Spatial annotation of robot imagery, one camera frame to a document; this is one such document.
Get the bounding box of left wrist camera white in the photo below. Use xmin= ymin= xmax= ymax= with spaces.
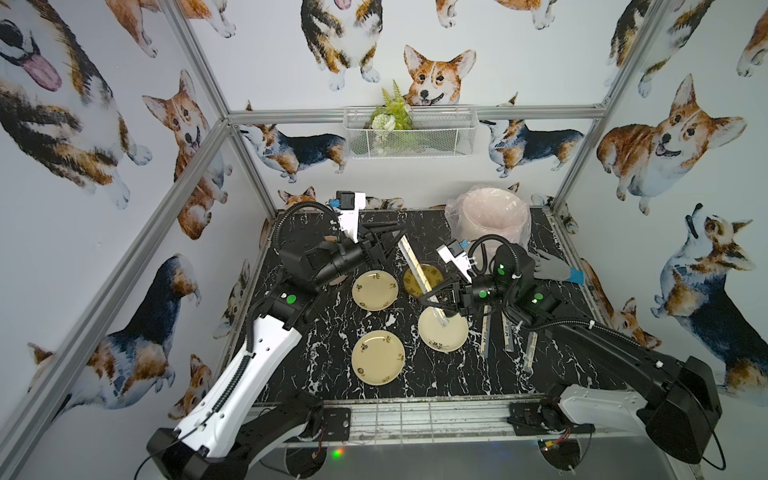
xmin=329 ymin=191 xmax=367 ymax=243

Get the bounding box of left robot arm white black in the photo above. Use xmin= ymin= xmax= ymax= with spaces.
xmin=147 ymin=201 xmax=405 ymax=479

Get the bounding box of yellow patterned dark-rimmed plate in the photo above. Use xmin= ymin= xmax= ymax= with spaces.
xmin=402 ymin=263 xmax=445 ymax=298

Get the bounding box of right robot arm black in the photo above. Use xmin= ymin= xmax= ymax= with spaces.
xmin=419 ymin=234 xmax=722 ymax=464

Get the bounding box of cream plate chipped right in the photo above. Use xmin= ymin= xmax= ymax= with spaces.
xmin=417 ymin=307 xmax=469 ymax=353

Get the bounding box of cream plate upper left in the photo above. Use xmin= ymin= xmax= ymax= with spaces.
xmin=352 ymin=270 xmax=399 ymax=312

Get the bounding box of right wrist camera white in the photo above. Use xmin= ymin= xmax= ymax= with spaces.
xmin=437 ymin=240 xmax=472 ymax=283

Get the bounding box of white wire wall basket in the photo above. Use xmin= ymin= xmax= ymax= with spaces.
xmin=343 ymin=106 xmax=479 ymax=159

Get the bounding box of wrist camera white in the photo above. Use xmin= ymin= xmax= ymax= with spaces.
xmin=437 ymin=240 xmax=472 ymax=283
xmin=329 ymin=191 xmax=367 ymax=243

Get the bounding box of grey glove blue cuff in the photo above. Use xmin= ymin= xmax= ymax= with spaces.
xmin=530 ymin=250 xmax=585 ymax=285

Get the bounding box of cream plate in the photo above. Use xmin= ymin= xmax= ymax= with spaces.
xmin=351 ymin=330 xmax=405 ymax=386
xmin=352 ymin=270 xmax=399 ymax=312

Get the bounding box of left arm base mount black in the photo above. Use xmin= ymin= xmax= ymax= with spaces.
xmin=283 ymin=407 xmax=352 ymax=443

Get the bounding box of green fern white flower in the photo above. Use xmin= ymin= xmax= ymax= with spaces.
xmin=368 ymin=81 xmax=413 ymax=144

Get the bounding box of cream plate front left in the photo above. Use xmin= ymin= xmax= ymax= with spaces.
xmin=351 ymin=330 xmax=405 ymax=386

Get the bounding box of white bin with plastic bag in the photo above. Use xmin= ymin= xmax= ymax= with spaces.
xmin=444 ymin=186 xmax=532 ymax=251

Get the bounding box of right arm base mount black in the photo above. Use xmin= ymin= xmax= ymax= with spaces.
xmin=506 ymin=402 xmax=595 ymax=436

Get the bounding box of aluminium front rail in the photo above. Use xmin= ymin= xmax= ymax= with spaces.
xmin=179 ymin=392 xmax=679 ymax=448

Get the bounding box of wrapped chopsticks right on table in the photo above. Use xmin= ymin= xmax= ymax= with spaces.
xmin=523 ymin=331 xmax=538 ymax=375

